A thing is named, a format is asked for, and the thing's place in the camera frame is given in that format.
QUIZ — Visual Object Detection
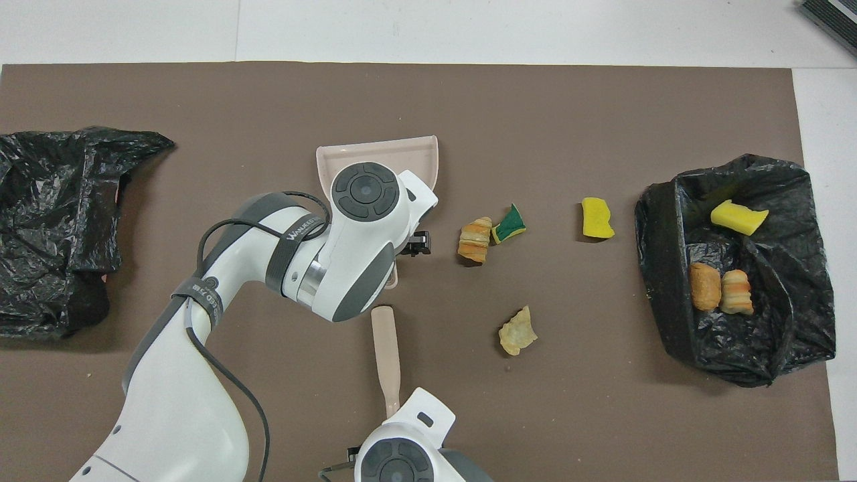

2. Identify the large striped toy croissant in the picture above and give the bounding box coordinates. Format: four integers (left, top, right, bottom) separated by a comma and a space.
457, 216, 494, 264

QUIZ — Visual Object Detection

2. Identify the green and yellow sponge piece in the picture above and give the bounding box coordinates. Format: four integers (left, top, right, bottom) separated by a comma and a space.
491, 203, 527, 246

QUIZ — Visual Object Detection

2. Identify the beige plastic dustpan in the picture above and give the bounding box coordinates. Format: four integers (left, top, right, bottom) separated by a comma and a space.
316, 135, 439, 289

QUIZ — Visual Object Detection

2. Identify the pale toy dumpling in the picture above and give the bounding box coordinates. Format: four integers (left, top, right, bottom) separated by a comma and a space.
498, 305, 539, 357

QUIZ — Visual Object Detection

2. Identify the brown toy bread roll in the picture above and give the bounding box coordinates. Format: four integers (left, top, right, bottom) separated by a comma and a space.
690, 262, 722, 311

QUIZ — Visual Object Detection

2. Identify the small striped toy pastry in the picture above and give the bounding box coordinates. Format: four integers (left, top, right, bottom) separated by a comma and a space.
720, 269, 755, 316

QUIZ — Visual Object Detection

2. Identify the crumpled black trash bag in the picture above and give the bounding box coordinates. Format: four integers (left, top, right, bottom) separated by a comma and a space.
0, 126, 176, 340

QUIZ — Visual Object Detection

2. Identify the right black bin bag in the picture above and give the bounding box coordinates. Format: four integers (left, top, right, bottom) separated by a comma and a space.
634, 154, 837, 388

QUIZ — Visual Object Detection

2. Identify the brown table mat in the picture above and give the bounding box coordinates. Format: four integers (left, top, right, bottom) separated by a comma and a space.
0, 62, 841, 482

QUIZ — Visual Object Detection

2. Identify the grey ribbed device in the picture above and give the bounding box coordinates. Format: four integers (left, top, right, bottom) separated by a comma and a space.
798, 0, 857, 58

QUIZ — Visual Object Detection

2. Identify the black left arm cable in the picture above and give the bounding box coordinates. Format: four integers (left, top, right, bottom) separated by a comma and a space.
181, 191, 332, 482

